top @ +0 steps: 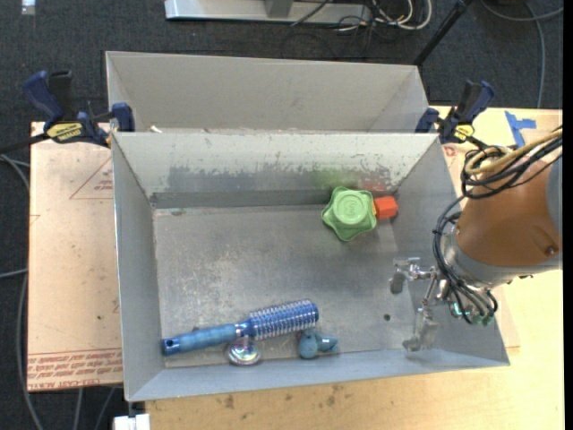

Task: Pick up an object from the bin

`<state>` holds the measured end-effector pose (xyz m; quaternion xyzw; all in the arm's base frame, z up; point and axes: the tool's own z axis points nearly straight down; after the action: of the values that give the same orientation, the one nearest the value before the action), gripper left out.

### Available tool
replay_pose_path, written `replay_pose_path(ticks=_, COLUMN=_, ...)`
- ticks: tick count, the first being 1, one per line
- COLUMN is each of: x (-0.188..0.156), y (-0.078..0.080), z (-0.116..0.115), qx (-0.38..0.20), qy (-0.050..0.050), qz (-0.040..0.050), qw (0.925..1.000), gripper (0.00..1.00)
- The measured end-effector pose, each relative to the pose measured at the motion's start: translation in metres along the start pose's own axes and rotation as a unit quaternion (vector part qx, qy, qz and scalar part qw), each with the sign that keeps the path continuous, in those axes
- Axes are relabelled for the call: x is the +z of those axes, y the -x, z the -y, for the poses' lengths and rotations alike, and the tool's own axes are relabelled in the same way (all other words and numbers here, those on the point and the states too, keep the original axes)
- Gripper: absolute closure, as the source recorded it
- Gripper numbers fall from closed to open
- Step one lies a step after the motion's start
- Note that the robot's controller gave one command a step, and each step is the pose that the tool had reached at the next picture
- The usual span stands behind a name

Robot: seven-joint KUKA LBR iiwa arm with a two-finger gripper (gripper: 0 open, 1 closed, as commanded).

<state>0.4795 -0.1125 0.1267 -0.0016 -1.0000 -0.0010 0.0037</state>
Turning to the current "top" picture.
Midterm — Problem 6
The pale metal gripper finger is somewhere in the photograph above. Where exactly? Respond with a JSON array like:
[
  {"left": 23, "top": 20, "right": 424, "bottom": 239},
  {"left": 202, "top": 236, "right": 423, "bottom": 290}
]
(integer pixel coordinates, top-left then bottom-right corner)
[
  {"left": 401, "top": 306, "right": 440, "bottom": 353},
  {"left": 388, "top": 256, "right": 424, "bottom": 295}
]

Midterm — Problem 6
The orange block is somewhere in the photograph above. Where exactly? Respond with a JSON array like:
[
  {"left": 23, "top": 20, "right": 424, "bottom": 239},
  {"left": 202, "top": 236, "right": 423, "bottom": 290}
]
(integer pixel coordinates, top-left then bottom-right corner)
[{"left": 373, "top": 195, "right": 399, "bottom": 222}]

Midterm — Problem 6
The green star-shaped cup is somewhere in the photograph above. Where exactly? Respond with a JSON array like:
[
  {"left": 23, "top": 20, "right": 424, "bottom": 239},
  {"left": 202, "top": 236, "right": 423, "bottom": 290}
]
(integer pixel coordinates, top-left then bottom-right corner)
[{"left": 321, "top": 185, "right": 378, "bottom": 243}]

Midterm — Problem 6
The blue-grey toy figure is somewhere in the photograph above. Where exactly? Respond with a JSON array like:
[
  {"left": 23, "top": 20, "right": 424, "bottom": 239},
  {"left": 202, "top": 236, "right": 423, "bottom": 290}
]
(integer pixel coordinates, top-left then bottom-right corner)
[{"left": 296, "top": 328, "right": 339, "bottom": 360}]

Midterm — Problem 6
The grey metal bin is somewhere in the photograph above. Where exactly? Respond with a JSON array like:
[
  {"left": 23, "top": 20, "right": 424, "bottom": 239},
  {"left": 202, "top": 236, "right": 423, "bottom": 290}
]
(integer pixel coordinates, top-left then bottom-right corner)
[{"left": 105, "top": 50, "right": 511, "bottom": 403}]

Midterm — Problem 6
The blue hairbrush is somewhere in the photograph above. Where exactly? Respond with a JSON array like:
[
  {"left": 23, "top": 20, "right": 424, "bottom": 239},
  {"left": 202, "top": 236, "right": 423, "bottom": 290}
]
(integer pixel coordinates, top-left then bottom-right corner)
[{"left": 161, "top": 298, "right": 321, "bottom": 357}]

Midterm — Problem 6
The shiny iridescent disc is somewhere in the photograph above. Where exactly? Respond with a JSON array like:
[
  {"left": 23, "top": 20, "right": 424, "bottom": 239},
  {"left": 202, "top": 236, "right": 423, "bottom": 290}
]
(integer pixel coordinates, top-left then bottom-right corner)
[{"left": 225, "top": 335, "right": 263, "bottom": 367}]

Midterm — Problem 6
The brown cardboard board red print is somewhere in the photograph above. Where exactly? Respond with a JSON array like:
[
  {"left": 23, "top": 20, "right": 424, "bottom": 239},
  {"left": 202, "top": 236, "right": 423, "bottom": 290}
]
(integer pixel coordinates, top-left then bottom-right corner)
[{"left": 26, "top": 121, "right": 523, "bottom": 393}]

